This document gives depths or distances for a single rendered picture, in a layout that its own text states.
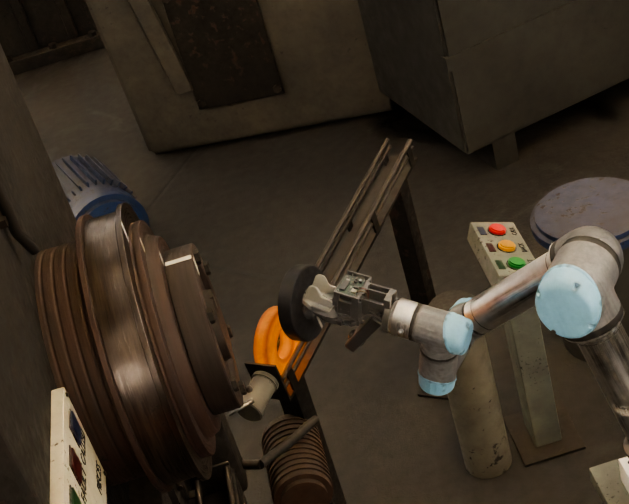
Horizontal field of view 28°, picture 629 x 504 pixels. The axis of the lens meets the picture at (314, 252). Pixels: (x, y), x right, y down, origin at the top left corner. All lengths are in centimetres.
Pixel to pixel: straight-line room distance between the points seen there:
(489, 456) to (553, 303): 103
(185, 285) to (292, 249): 229
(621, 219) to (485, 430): 64
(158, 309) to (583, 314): 74
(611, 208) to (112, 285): 174
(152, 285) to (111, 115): 363
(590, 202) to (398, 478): 87
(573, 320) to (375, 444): 130
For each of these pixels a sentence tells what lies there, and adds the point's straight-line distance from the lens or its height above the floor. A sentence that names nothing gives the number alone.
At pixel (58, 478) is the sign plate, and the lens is 170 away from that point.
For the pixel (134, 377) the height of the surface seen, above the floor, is 121.
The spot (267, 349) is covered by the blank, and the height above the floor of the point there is 74.
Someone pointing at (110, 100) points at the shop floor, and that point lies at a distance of 566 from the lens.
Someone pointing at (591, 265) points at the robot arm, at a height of 97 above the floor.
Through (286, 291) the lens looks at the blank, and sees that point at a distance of 248.
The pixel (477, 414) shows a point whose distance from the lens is 308.
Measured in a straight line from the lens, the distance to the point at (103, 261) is 190.
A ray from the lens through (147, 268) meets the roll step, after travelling 194.
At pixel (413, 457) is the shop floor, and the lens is 333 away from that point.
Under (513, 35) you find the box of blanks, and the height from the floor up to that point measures 46.
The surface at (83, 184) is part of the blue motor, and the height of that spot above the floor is 32.
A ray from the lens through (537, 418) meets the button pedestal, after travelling 321.
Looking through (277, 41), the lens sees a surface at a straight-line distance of 470.
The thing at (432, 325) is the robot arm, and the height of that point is 82.
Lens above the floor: 230
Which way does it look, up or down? 33 degrees down
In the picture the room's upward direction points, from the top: 17 degrees counter-clockwise
